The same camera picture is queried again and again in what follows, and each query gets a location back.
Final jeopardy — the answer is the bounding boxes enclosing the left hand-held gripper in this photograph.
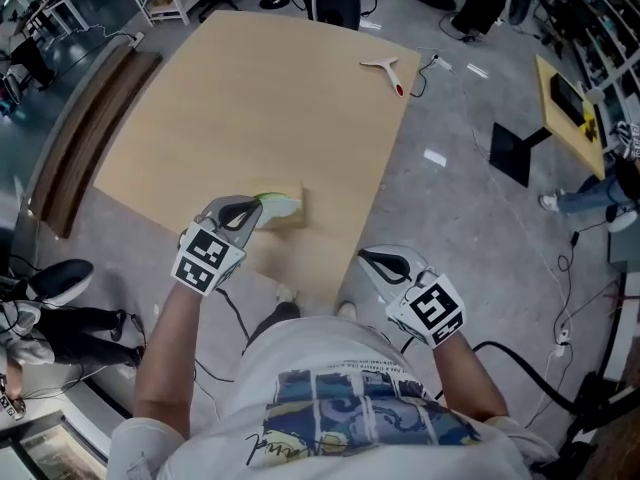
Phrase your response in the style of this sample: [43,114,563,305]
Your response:
[170,194,265,298]

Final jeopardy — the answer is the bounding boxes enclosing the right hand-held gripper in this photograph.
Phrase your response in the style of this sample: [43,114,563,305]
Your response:
[357,244,468,350]

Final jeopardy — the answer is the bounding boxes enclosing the white cloth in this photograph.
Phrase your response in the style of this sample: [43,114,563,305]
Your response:
[252,191,304,229]

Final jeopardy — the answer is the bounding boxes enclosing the person's right forearm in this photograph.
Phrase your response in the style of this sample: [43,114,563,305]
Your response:
[429,335,511,424]

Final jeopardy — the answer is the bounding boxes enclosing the person's left forearm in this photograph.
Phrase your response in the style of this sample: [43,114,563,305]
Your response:
[133,282,209,439]

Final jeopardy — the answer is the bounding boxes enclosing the wooden tissue box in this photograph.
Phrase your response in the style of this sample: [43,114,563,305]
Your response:
[252,182,308,230]

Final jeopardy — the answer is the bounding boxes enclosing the person's white printed T-shirt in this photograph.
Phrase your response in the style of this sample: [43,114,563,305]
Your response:
[107,315,561,480]

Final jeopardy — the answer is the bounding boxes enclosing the person's dark trousers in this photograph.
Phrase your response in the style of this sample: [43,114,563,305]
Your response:
[243,301,302,355]

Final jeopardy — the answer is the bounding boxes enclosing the brown wooden step platform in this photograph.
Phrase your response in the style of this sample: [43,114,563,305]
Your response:
[28,45,164,240]

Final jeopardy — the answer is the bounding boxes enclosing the white shell chair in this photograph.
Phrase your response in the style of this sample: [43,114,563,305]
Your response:
[27,259,95,312]

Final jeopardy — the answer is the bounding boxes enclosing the yellow black small item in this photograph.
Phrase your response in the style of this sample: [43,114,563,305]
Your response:
[579,114,601,143]

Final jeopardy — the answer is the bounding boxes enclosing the black flat case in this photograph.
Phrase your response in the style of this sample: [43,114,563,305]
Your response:
[549,73,586,125]

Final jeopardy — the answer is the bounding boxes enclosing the white storage shelving unit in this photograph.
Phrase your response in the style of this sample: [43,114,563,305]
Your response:
[544,0,640,134]

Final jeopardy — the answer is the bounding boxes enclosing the left hand-held gripper cable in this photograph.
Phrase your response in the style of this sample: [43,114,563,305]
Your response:
[214,287,251,355]

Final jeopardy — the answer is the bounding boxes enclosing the hand-held gripper cable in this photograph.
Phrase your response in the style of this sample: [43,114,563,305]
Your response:
[469,340,581,417]
[214,287,251,355]

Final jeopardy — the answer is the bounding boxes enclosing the right hand-held gripper cable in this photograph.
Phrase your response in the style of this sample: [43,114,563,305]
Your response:
[469,340,581,417]

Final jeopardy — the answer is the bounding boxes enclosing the white squeegee red-tipped handle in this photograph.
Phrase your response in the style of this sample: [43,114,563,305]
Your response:
[359,56,406,99]

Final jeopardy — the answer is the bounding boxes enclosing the small yellow pedestal table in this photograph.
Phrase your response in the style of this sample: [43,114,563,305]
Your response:
[488,53,609,189]

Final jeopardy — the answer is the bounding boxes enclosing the black chair white frame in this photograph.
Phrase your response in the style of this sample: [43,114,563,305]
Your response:
[294,0,362,32]

